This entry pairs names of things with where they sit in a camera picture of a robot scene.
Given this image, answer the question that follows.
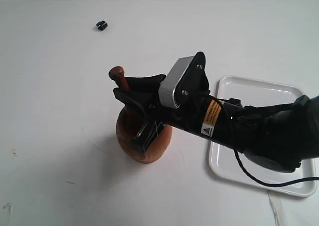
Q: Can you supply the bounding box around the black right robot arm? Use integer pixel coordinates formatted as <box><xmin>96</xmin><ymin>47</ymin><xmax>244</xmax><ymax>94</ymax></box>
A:
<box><xmin>110</xmin><ymin>73</ymin><xmax>319</xmax><ymax>173</ymax></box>

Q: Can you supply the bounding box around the small black plastic clip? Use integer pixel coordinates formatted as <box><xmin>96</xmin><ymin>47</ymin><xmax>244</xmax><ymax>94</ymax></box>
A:
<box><xmin>96</xmin><ymin>20</ymin><xmax>108</xmax><ymax>31</ymax></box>

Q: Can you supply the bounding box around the white rectangular plastic tray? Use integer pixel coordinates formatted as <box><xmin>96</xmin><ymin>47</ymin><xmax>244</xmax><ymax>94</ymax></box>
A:
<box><xmin>209</xmin><ymin>76</ymin><xmax>317</xmax><ymax>198</ymax></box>

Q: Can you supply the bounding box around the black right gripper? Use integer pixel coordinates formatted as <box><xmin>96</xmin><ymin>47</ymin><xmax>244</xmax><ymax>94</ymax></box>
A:
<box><xmin>113</xmin><ymin>74</ymin><xmax>214</xmax><ymax>153</ymax></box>

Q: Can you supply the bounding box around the black camera cable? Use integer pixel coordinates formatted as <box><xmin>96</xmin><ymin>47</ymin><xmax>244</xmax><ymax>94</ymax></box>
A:
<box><xmin>211</xmin><ymin>98</ymin><xmax>319</xmax><ymax>187</ymax></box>

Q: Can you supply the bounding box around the brown wooden pestle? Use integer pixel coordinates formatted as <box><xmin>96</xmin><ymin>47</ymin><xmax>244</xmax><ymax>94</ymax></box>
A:
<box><xmin>108</xmin><ymin>66</ymin><xmax>140</xmax><ymax>137</ymax></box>

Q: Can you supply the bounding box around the wooden mortar cup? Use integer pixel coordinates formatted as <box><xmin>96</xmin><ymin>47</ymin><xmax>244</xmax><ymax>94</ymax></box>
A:
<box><xmin>116</xmin><ymin>106</ymin><xmax>172</xmax><ymax>164</ymax></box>

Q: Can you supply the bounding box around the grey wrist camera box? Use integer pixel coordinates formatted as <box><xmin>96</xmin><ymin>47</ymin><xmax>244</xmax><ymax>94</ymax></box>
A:
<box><xmin>158</xmin><ymin>51</ymin><xmax>209</xmax><ymax>109</ymax></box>

